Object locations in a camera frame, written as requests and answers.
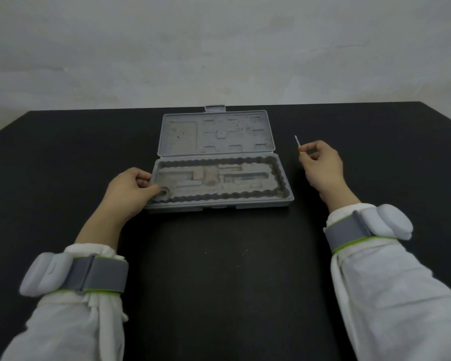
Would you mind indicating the person's right hand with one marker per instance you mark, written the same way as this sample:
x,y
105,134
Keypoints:
x,y
327,169

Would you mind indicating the small metal screwdriver bit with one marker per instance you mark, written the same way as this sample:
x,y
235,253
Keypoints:
x,y
297,141

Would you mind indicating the person's right thumb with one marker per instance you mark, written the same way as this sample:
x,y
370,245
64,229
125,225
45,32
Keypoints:
x,y
307,156

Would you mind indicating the grey plastic tool case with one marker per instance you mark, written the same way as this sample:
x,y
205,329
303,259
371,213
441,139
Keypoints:
x,y
218,172

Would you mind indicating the person's right forearm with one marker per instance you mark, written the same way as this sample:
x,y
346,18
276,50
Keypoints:
x,y
394,296

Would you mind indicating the person's left thumb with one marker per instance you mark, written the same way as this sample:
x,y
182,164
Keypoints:
x,y
152,193

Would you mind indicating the grey white wrist tracker band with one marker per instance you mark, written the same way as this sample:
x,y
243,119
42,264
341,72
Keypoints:
x,y
355,229
94,273

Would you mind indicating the person's left hand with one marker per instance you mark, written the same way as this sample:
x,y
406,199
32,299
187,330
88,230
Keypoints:
x,y
126,193

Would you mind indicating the person's left forearm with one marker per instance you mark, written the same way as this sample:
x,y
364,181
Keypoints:
x,y
75,319

